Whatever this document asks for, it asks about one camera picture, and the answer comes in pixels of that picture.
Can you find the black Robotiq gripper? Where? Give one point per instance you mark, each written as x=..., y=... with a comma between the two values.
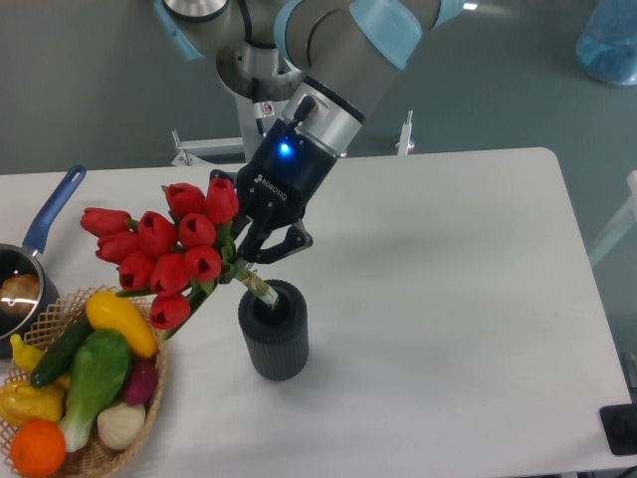
x=273, y=189

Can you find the red tulip bouquet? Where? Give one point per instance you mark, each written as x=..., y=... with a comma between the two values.
x=171, y=258

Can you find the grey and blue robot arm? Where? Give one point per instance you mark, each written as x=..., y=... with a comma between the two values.
x=394, y=28

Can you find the dark grey ribbed vase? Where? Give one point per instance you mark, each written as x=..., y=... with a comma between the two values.
x=277, y=339

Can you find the yellow squash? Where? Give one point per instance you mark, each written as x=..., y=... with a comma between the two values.
x=106, y=311

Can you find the purple red onion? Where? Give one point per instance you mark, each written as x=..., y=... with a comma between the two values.
x=141, y=384

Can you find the green bok choy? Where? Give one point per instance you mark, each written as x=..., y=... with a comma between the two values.
x=98, y=371

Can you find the white garlic bulb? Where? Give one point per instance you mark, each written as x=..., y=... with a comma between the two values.
x=119, y=425

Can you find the dark green cucumber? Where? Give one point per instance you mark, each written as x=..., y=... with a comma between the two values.
x=58, y=358

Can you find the brown bread roll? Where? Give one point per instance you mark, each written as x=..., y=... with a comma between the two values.
x=19, y=295

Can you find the yellow banana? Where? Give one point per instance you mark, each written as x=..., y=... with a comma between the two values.
x=25, y=356

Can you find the yellow orange gourd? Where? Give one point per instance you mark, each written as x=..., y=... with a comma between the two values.
x=22, y=403

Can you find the orange fruit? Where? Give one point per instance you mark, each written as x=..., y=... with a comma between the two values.
x=38, y=449

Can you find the black device at edge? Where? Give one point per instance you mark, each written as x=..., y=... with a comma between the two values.
x=619, y=424

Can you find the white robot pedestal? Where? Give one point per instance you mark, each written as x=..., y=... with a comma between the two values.
x=347, y=79

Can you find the blue handled saucepan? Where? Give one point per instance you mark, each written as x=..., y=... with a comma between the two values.
x=23, y=259

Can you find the white frame at right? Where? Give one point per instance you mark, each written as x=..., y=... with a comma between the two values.
x=622, y=221

